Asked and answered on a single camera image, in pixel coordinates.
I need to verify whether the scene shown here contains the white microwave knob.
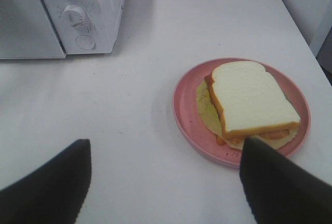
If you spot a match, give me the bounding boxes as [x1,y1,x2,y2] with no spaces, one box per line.
[61,4,87,28]

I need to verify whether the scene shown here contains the white microwave oven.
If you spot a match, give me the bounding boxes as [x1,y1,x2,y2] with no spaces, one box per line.
[0,0,128,59]

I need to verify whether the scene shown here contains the pink round plate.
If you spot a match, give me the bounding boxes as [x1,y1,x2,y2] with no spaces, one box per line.
[172,58,311,169]

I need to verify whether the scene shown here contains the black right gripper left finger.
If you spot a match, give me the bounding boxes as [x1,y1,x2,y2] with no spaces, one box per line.
[1,139,92,223]

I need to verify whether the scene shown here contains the round white door button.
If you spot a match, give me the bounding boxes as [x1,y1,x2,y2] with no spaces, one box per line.
[76,35,95,50]

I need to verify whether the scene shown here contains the white microwave door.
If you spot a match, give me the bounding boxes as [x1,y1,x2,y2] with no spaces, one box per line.
[1,0,65,59]

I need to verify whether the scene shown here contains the white bread sandwich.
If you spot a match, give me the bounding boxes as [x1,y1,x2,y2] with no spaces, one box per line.
[196,61,301,150]

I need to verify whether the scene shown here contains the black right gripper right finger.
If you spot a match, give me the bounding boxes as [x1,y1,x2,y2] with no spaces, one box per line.
[239,138,331,223]

